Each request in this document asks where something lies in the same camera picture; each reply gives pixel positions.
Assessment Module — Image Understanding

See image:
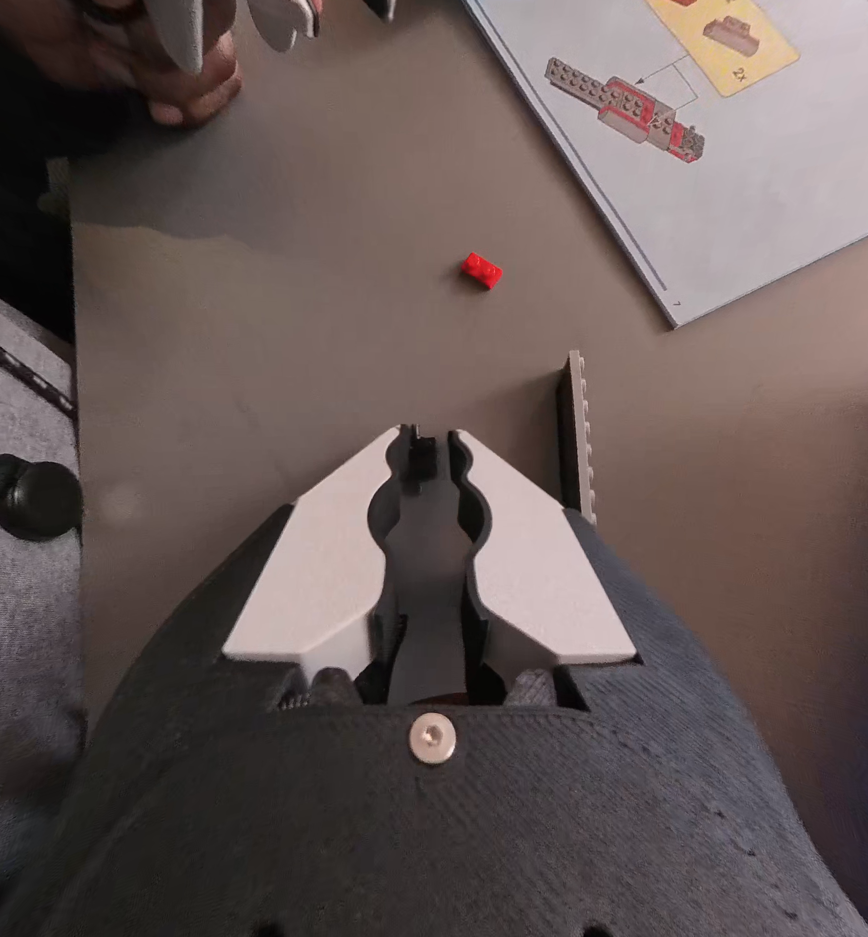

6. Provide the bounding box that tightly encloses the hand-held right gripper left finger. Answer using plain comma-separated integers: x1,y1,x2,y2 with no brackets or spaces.
222,427,414,682

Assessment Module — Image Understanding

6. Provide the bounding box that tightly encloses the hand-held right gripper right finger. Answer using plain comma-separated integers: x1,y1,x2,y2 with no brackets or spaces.
447,429,639,673

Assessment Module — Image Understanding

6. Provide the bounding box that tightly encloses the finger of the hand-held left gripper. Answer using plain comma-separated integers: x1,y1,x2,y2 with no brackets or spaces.
144,0,209,76
245,0,323,54

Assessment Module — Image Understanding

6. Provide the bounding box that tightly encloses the long dark grey brick plate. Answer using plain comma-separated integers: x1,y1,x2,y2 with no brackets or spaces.
555,350,598,530

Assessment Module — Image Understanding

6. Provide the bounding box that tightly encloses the small black toy brick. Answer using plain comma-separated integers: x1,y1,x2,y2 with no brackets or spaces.
399,423,438,493

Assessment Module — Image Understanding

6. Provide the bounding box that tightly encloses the small red toy brick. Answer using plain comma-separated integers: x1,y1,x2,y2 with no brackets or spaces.
460,252,504,291

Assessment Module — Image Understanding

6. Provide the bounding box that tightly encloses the grey desk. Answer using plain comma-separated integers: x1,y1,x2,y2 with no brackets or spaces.
68,0,868,937

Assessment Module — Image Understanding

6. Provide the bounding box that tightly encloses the person's left hand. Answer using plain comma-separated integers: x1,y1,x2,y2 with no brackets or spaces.
9,0,243,129

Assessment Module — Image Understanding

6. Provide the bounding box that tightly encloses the person's black jacket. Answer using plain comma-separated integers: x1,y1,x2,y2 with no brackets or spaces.
0,146,78,345

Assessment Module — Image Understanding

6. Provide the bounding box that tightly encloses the person's grey sweatshirt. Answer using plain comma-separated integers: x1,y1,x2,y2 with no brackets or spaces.
0,274,87,937

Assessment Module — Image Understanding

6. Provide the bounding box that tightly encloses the brick instruction booklet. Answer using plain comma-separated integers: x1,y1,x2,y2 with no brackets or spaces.
463,0,868,329

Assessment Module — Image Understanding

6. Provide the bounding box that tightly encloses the black rounded cord toggle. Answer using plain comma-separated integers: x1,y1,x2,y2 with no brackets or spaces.
0,452,85,543

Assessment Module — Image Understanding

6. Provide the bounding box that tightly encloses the black white-flecked cord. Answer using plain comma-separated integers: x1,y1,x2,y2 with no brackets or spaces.
0,318,78,422

